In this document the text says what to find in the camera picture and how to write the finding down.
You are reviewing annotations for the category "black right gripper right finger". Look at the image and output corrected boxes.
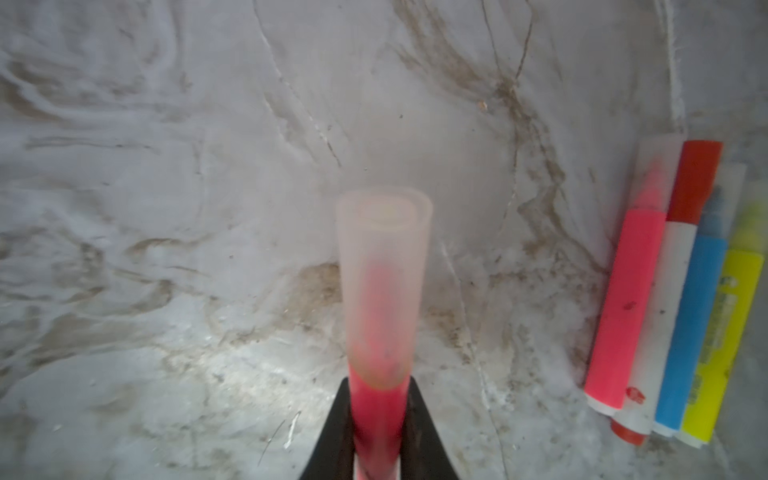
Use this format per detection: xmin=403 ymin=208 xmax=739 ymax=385
xmin=400 ymin=377 xmax=459 ymax=480

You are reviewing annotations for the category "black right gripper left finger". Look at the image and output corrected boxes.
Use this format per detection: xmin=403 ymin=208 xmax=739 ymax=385
xmin=298 ymin=378 xmax=355 ymax=480

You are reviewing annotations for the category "translucent greenish pen cap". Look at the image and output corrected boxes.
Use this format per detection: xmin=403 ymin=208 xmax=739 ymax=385
xmin=336 ymin=186 xmax=433 ymax=390

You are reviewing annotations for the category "pink highlighter pen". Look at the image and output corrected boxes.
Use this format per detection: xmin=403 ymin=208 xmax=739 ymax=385
xmin=584 ymin=133 xmax=686 ymax=416
xmin=349 ymin=262 xmax=410 ymax=479

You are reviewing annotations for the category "blue highlighter pen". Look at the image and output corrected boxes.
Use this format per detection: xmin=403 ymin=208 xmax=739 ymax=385
xmin=653 ymin=162 xmax=747 ymax=437

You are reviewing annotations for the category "white marker pen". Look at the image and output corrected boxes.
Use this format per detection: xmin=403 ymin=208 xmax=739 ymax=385
xmin=611 ymin=140 xmax=723 ymax=446

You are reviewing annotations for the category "yellow highlighter pen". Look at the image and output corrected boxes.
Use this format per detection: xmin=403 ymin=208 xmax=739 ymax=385
xmin=676 ymin=178 xmax=767 ymax=448

